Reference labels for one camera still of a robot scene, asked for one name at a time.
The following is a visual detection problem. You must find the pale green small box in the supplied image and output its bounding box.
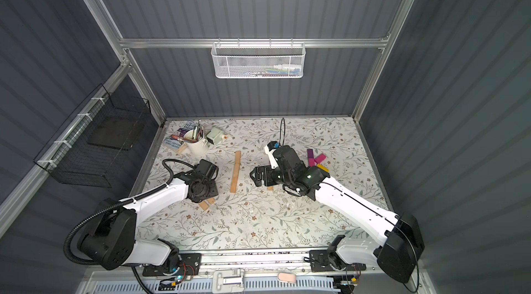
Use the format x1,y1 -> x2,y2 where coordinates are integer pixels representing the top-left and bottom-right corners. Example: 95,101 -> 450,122
206,127 -> 227,145

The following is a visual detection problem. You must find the magenta building block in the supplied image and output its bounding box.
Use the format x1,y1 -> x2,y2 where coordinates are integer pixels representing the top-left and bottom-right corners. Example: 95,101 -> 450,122
314,154 -> 326,164

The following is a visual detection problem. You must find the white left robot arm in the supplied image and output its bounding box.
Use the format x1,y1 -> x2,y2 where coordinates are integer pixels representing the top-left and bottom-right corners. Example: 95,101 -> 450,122
63,158 -> 218,275

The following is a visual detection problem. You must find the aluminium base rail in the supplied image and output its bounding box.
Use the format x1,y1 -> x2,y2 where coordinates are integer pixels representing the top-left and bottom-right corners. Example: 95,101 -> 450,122
78,248 -> 416,293

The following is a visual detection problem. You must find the white pen cup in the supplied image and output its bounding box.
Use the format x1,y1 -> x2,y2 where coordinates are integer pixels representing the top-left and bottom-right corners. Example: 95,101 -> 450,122
183,130 -> 209,157

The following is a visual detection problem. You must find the purple building block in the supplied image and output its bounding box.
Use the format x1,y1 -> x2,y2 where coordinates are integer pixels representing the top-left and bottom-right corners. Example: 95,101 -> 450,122
307,149 -> 315,167

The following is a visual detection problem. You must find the white wire mesh basket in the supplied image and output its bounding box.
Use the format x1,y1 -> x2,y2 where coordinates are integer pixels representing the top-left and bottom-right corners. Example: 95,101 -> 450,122
211,44 -> 306,79

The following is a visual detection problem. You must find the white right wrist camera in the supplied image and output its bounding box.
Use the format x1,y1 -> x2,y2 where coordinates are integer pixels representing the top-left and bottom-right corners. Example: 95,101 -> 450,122
264,141 -> 279,170

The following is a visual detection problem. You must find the blue book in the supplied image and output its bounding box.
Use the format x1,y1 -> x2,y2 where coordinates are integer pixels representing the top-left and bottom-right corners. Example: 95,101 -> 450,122
163,121 -> 196,152

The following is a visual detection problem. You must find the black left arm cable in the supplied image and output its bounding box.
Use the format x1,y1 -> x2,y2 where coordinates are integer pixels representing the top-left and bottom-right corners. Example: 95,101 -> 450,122
63,158 -> 196,294

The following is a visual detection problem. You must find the black wire mesh basket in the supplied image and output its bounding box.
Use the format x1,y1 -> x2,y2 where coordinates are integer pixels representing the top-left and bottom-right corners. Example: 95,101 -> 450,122
34,85 -> 152,188

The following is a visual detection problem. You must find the pink eraser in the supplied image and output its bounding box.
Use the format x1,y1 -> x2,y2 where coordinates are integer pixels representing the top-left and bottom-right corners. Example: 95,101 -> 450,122
277,272 -> 297,284

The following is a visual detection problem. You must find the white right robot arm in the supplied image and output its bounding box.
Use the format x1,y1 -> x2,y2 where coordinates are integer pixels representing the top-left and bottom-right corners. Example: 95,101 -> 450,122
250,142 -> 425,284

